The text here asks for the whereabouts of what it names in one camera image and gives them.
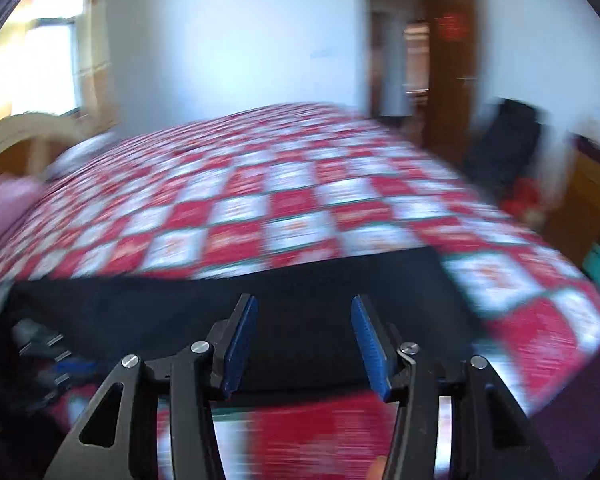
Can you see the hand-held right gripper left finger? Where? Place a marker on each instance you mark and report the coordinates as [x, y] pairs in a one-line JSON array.
[[240, 350]]

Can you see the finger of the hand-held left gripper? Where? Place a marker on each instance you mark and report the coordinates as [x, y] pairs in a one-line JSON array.
[[45, 355]]

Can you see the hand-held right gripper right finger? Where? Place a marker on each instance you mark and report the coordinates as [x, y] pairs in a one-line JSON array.
[[372, 355]]

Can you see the black pants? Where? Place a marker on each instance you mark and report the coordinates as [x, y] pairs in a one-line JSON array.
[[305, 300]]

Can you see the person's right hand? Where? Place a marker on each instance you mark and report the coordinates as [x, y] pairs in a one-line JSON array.
[[378, 469]]

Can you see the red checked printed quilt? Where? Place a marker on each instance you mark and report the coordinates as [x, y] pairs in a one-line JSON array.
[[280, 210]]

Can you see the pink folded blanket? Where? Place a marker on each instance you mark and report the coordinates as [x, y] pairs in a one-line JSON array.
[[0, 210]]

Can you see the grey striped pillow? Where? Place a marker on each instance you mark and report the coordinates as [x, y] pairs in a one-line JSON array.
[[82, 152]]

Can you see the red cloth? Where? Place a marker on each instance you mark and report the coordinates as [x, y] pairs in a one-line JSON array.
[[522, 197]]

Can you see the cream wooden headboard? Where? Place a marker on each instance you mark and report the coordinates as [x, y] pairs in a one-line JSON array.
[[10, 135]]

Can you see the black chair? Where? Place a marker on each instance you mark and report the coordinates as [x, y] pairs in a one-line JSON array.
[[505, 140]]

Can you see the brown wooden door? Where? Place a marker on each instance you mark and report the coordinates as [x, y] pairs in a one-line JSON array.
[[450, 100]]

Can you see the wooden cabinet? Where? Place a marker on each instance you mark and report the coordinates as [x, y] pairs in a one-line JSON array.
[[590, 195]]

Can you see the window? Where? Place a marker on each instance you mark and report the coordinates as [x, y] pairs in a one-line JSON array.
[[45, 70]]

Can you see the beige curtain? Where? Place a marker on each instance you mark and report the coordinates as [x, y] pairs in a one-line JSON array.
[[97, 60]]

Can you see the red door decoration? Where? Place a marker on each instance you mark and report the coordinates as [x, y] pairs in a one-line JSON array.
[[451, 26]]

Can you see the brown door frame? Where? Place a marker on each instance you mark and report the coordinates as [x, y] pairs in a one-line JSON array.
[[375, 35]]

